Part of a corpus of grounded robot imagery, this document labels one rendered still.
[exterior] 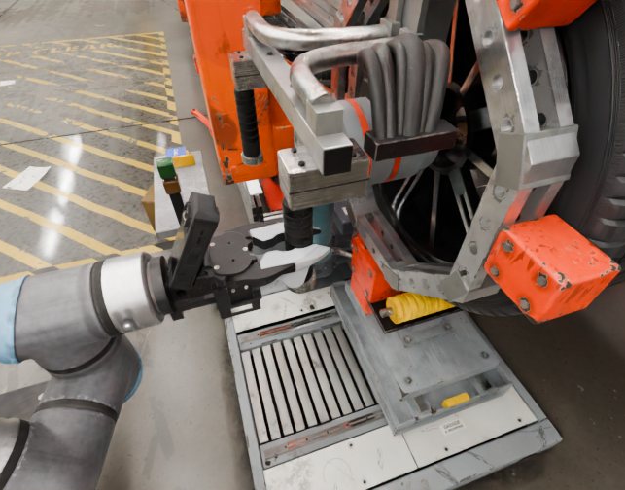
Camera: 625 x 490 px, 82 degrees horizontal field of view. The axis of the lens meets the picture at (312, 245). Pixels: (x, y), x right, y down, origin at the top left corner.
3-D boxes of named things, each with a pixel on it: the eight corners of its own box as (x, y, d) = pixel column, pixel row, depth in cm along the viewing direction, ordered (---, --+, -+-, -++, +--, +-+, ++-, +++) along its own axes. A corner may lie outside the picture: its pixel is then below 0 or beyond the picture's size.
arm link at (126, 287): (104, 243, 42) (97, 307, 35) (148, 233, 43) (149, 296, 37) (131, 290, 48) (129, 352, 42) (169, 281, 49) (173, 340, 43)
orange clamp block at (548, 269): (529, 253, 46) (587, 308, 40) (477, 267, 44) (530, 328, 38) (555, 211, 41) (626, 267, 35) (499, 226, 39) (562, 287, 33)
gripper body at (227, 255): (255, 267, 52) (168, 288, 49) (247, 223, 46) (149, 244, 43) (266, 309, 47) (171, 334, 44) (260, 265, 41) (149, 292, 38)
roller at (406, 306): (501, 297, 82) (510, 281, 78) (385, 332, 76) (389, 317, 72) (485, 279, 86) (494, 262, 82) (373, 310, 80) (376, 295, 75)
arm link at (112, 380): (62, 433, 48) (6, 394, 39) (92, 354, 56) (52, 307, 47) (134, 427, 48) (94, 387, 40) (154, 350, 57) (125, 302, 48)
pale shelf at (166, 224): (217, 228, 108) (215, 221, 106) (157, 240, 104) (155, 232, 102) (201, 157, 137) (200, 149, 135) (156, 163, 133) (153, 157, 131)
